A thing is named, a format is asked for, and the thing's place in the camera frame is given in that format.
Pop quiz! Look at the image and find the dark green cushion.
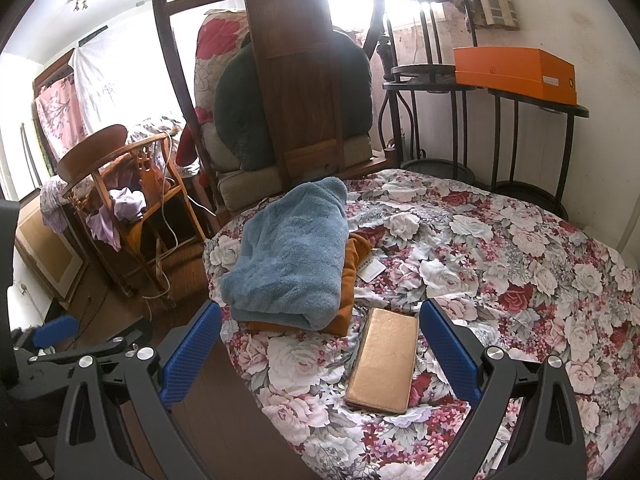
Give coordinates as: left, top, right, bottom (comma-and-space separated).
215, 30, 373, 171

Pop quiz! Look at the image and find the beige seat cushion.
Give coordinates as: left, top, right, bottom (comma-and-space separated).
217, 132, 373, 211

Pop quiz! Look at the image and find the floral bedspread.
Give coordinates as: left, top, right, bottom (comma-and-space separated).
202, 167, 640, 480

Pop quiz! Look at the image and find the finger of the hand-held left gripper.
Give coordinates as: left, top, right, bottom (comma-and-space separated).
12, 315, 81, 356
20, 316, 156, 396

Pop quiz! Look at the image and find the red cloth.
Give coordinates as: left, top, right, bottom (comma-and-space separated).
175, 122, 207, 183

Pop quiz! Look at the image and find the small wooden chair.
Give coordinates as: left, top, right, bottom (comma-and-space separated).
56, 124, 208, 306

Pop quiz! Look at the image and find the black metal plant stand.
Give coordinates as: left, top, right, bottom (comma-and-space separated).
370, 0, 591, 221

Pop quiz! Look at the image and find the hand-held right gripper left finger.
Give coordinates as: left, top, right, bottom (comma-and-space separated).
54, 301, 223, 480

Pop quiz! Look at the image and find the orange box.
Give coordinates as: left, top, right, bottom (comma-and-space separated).
452, 46, 578, 107

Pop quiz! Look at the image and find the large wooden chair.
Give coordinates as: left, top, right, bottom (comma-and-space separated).
151, 0, 401, 221

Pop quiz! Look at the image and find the framed board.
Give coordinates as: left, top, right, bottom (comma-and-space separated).
15, 205, 88, 301

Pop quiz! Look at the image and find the purple cloth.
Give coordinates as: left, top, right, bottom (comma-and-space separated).
87, 187, 148, 251

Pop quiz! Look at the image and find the white hanging cloth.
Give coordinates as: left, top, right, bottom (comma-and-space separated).
67, 25, 186, 136

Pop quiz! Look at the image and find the white paper tag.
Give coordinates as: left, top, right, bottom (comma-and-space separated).
356, 256, 386, 281

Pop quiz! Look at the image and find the orange cloth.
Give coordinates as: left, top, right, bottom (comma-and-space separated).
247, 232, 375, 337

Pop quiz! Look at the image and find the blue fleece towel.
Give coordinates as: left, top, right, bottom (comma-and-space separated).
219, 176, 351, 332

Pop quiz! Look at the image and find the floral cushion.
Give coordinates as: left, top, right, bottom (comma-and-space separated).
192, 12, 251, 171

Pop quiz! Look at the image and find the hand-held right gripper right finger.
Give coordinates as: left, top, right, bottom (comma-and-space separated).
419, 300, 587, 480

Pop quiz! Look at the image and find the white cable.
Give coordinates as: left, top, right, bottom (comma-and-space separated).
144, 131, 222, 307

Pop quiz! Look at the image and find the pink floral cloth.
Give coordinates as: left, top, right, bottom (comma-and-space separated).
35, 77, 88, 161

